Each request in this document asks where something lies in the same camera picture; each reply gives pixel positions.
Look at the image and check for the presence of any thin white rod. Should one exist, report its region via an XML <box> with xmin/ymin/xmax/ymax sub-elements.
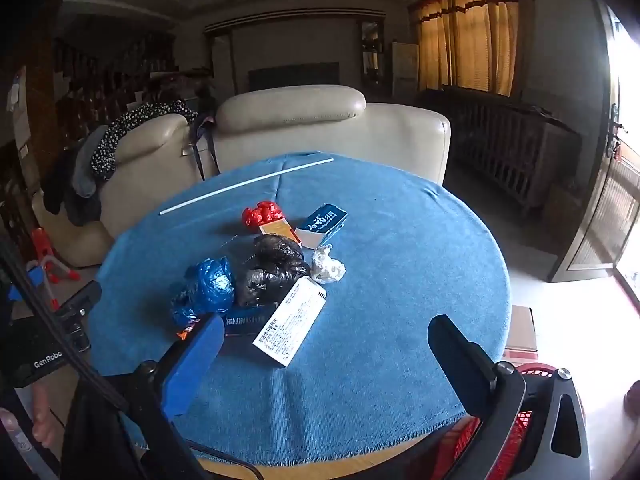
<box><xmin>159</xmin><ymin>158</ymin><xmax>335</xmax><ymax>216</ymax></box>

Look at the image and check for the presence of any black garment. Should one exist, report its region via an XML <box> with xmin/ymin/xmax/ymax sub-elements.
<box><xmin>42</xmin><ymin>155</ymin><xmax>103</xmax><ymax>228</ymax></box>

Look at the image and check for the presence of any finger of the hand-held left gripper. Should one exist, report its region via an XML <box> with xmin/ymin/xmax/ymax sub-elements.
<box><xmin>52</xmin><ymin>281</ymin><xmax>103</xmax><ymax>318</ymax></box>

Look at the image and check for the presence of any yellow curtain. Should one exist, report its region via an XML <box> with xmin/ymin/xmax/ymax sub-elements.
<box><xmin>410</xmin><ymin>0</ymin><xmax>533</xmax><ymax>98</ymax></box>

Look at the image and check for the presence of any grey knitted garment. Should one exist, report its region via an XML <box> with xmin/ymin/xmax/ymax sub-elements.
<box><xmin>70</xmin><ymin>137</ymin><xmax>108</xmax><ymax>198</ymax></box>

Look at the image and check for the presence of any blue tablecloth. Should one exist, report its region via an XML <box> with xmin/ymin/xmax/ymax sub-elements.
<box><xmin>87</xmin><ymin>150</ymin><xmax>511</xmax><ymax>466</ymax></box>

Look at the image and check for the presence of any person's left hand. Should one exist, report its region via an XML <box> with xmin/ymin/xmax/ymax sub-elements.
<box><xmin>30</xmin><ymin>382</ymin><xmax>60</xmax><ymax>448</ymax></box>

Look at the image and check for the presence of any wall calendar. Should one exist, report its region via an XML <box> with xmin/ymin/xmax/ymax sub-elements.
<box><xmin>7</xmin><ymin>67</ymin><xmax>31</xmax><ymax>151</ymax></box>

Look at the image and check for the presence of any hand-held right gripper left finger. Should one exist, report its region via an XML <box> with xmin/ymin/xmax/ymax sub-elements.
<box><xmin>120</xmin><ymin>313</ymin><xmax>226</xmax><ymax>480</ymax></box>

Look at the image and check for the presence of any cluttered storage pile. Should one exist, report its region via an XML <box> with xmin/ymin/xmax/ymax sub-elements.
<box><xmin>150</xmin><ymin>67</ymin><xmax>216</xmax><ymax>101</ymax></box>

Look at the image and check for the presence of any white tissue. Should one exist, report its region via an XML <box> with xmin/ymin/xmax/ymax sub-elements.
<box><xmin>311</xmin><ymin>244</ymin><xmax>347</xmax><ymax>285</ymax></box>

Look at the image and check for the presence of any red and blue toy scooter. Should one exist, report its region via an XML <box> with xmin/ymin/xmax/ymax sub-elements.
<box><xmin>27</xmin><ymin>227</ymin><xmax>81</xmax><ymax>311</ymax></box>

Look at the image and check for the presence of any black braided cable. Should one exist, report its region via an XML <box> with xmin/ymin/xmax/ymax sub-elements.
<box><xmin>0</xmin><ymin>235</ymin><xmax>131</xmax><ymax>413</ymax></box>

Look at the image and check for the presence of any dark blue strap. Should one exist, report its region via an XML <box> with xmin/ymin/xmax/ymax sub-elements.
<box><xmin>187</xmin><ymin>115</ymin><xmax>221</xmax><ymax>181</ymax></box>

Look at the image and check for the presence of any flat cardboard box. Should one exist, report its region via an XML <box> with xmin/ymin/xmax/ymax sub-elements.
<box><xmin>502</xmin><ymin>305</ymin><xmax>538</xmax><ymax>361</ymax></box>

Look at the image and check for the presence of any wooden display cabinet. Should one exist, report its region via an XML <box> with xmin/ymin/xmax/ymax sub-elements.
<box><xmin>360</xmin><ymin>20</ymin><xmax>386</xmax><ymax>88</ymax></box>

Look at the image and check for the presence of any blue plastic bag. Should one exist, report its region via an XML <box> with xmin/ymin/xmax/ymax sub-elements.
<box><xmin>170</xmin><ymin>256</ymin><xmax>237</xmax><ymax>326</ymax></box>

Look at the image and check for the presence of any cream leather sofa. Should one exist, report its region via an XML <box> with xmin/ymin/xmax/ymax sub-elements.
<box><xmin>32</xmin><ymin>85</ymin><xmax>452</xmax><ymax>268</ymax></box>

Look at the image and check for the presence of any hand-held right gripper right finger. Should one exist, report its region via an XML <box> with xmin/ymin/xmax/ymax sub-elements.
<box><xmin>427</xmin><ymin>314</ymin><xmax>591</xmax><ymax>480</ymax></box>

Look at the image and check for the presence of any red plastic basket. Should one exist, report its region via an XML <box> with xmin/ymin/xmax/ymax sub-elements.
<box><xmin>430</xmin><ymin>362</ymin><xmax>586</xmax><ymax>480</ymax></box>

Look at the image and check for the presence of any wooden baby crib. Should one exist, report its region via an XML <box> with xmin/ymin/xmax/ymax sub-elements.
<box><xmin>425</xmin><ymin>87</ymin><xmax>581</xmax><ymax>216</ymax></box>

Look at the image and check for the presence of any blue toothpaste box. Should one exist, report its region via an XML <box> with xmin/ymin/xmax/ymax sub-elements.
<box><xmin>294</xmin><ymin>203</ymin><xmax>349</xmax><ymax>251</ymax></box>

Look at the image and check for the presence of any red plastic bag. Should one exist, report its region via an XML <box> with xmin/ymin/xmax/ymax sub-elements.
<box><xmin>241</xmin><ymin>200</ymin><xmax>286</xmax><ymax>228</ymax></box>

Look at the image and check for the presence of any orange and white medicine box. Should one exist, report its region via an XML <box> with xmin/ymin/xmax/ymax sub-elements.
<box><xmin>258</xmin><ymin>218</ymin><xmax>303</xmax><ymax>246</ymax></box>

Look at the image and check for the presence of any black plastic bag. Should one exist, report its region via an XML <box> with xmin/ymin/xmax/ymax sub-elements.
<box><xmin>235</xmin><ymin>234</ymin><xmax>312</xmax><ymax>308</ymax></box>

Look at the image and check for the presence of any dark blue box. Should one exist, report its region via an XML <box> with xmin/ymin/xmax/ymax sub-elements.
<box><xmin>220</xmin><ymin>310</ymin><xmax>273</xmax><ymax>338</ymax></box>

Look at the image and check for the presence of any white standing air conditioner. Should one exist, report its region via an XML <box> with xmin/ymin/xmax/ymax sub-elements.
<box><xmin>391</xmin><ymin>41</ymin><xmax>420</xmax><ymax>96</ymax></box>

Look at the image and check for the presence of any white printed carton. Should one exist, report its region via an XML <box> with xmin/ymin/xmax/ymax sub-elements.
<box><xmin>251</xmin><ymin>276</ymin><xmax>328</xmax><ymax>368</ymax></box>

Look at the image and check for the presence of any black white floral cloth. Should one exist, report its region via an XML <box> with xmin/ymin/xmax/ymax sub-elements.
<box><xmin>90</xmin><ymin>101</ymin><xmax>201</xmax><ymax>181</ymax></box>

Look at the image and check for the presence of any wooden staircase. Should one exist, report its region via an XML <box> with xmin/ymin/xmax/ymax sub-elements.
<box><xmin>52</xmin><ymin>35</ymin><xmax>176</xmax><ymax>141</ymax></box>

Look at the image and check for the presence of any black television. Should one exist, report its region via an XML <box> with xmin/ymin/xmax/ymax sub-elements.
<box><xmin>248</xmin><ymin>62</ymin><xmax>341</xmax><ymax>93</ymax></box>

